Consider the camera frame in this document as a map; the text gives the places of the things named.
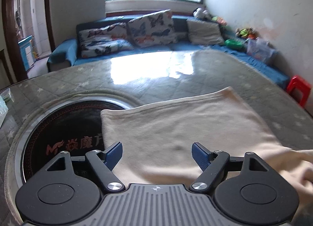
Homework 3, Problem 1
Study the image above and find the black white plush toy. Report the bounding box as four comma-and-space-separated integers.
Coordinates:
193, 7, 212, 20

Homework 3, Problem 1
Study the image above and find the butterfly pillow left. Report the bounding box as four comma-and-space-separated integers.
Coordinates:
78, 22, 134, 58

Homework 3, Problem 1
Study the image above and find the colourful plush toy pile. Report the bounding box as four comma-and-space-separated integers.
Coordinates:
235, 28, 258, 40

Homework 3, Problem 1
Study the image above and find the butterfly pillow right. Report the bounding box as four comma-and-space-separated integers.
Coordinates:
127, 10, 178, 48

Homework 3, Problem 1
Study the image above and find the blue white toy cabinet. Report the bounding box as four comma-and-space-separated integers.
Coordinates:
18, 36, 34, 71

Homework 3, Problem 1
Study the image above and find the butterfly pillow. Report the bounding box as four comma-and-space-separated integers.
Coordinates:
127, 10, 178, 48
78, 22, 134, 58

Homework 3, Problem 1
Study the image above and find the round black induction cooktop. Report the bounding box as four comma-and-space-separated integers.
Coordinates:
14, 94, 140, 186

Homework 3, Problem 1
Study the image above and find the clear plastic storage box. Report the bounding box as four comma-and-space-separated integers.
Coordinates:
247, 39, 276, 65

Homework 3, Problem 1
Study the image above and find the green plastic toy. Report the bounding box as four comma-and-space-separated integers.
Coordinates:
224, 39, 245, 51

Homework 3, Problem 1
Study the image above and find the beige grey cushion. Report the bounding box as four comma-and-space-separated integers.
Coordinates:
186, 19, 224, 46

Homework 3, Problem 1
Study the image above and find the red plastic stool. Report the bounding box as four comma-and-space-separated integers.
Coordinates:
286, 75, 312, 108

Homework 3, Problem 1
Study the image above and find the grey quilted star table cover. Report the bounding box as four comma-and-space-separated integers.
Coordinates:
0, 49, 313, 226

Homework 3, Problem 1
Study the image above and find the cream sweatshirt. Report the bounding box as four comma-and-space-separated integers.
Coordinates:
101, 87, 312, 206

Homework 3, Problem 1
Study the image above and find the blue corner sofa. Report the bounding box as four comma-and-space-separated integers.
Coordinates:
47, 15, 290, 90

